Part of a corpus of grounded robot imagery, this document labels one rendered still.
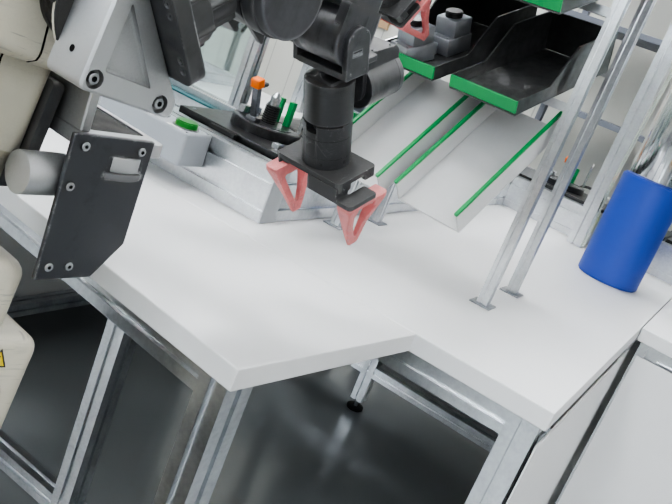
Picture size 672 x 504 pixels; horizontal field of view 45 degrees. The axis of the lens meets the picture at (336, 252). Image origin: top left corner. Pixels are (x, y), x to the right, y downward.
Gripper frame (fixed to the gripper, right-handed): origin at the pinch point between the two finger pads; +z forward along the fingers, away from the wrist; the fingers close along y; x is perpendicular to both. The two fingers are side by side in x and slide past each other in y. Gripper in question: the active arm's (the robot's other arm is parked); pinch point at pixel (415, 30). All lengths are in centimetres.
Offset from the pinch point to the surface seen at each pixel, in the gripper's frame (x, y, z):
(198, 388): 58, -37, -23
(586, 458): 34, -36, 90
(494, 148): 5.1, -14.8, 18.3
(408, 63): 5.2, -3.2, 0.8
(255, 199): 38.8, 3.9, 1.8
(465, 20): -7.6, -1.9, 5.5
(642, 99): -51, 21, 101
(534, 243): 10.2, -18.8, 42.4
